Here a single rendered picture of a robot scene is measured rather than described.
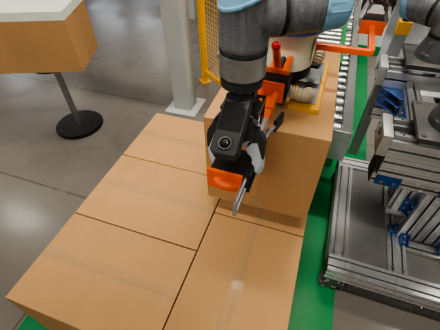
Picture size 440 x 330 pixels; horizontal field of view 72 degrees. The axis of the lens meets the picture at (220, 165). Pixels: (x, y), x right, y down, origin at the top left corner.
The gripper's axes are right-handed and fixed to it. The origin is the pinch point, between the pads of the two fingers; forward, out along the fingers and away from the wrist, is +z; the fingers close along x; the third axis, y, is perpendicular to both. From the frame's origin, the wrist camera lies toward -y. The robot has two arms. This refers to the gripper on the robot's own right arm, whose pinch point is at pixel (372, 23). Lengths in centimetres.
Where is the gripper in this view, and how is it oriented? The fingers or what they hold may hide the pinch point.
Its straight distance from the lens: 139.3
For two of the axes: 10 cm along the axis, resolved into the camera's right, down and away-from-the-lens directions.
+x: 9.4, 2.3, -2.6
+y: -3.4, 6.8, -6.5
